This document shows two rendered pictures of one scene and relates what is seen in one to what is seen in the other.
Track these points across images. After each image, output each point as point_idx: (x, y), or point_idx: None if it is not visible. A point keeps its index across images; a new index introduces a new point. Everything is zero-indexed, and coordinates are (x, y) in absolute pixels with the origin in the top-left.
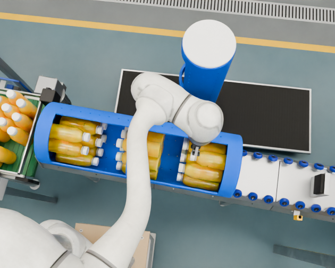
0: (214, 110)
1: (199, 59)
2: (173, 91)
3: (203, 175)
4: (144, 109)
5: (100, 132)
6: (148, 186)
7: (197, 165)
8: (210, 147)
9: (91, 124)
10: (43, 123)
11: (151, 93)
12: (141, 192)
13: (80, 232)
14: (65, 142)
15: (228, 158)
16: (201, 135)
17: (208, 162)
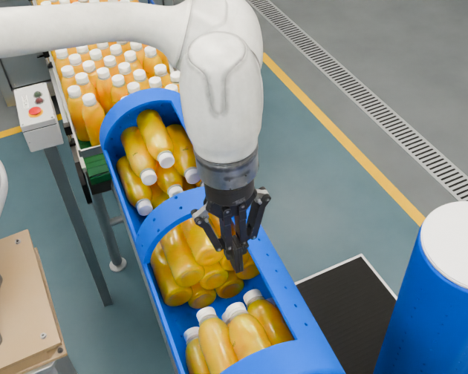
0: (232, 49)
1: (434, 245)
2: (234, 22)
3: (213, 356)
4: (170, 7)
5: (187, 175)
6: (12, 26)
7: (225, 332)
8: (277, 333)
9: (192, 157)
10: (146, 94)
11: (203, 0)
12: None
13: (15, 242)
14: (143, 146)
15: (266, 353)
16: (180, 85)
17: (239, 339)
